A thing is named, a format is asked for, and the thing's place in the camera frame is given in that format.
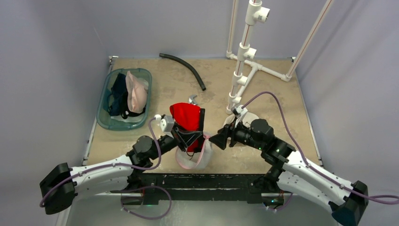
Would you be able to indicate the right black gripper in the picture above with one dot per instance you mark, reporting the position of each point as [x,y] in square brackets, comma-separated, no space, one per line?
[231,135]

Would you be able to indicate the light pink bra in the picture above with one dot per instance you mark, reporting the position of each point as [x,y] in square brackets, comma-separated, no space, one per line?
[137,93]

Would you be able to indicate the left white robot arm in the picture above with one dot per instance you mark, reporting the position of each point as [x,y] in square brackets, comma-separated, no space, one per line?
[60,187]

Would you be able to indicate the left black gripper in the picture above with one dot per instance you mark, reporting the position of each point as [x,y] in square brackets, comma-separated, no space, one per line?
[184,139]

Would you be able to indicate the white PVC pipe rack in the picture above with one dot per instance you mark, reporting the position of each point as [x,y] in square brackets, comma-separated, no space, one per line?
[246,67]

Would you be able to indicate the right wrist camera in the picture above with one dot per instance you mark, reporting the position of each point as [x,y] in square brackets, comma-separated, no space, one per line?
[240,113]

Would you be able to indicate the black bra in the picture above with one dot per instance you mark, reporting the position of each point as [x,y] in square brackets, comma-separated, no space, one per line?
[125,113]

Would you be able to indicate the white cloth garment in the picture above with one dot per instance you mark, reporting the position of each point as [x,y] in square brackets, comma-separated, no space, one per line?
[128,120]

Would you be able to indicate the red garment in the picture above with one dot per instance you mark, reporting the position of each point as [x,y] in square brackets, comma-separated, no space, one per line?
[191,118]

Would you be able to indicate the red handled adjustable wrench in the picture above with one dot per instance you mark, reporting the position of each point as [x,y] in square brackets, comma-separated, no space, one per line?
[192,100]

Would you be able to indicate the teal plastic bin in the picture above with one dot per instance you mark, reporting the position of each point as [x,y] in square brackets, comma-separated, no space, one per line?
[102,116]

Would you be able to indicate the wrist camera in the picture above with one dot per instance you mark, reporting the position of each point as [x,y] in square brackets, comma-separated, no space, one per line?
[166,123]
[240,113]

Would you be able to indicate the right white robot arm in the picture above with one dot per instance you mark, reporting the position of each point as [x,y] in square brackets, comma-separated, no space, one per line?
[296,174]

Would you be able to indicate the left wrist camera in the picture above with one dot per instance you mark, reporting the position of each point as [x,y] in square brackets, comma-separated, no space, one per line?
[166,123]

